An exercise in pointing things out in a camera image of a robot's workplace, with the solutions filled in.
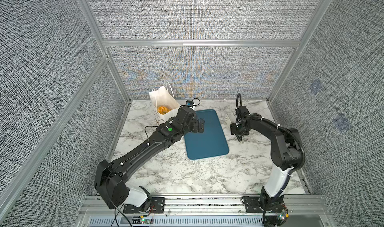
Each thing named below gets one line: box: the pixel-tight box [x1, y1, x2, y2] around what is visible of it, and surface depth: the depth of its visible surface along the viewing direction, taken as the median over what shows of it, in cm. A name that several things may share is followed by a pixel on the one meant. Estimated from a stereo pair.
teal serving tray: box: [184, 109, 230, 160], surface depth 96 cm
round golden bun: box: [157, 106, 171, 115], surface depth 91 cm
